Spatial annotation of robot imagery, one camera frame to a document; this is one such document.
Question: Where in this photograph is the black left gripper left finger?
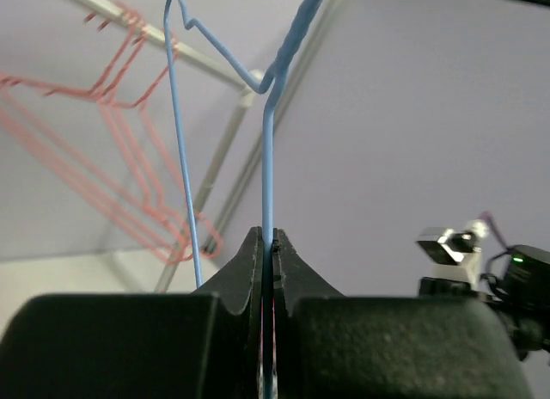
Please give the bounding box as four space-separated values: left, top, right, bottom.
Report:
192 227 262 398

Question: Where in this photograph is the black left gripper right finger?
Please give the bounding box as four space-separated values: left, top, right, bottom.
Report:
273 229 345 398

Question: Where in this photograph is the blue wire hanger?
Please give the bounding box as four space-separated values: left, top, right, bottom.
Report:
163 0 323 287

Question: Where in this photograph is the white and grey garment rack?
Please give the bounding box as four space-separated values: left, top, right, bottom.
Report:
46 0 267 293

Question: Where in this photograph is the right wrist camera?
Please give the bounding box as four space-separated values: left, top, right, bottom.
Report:
416 218 489 291

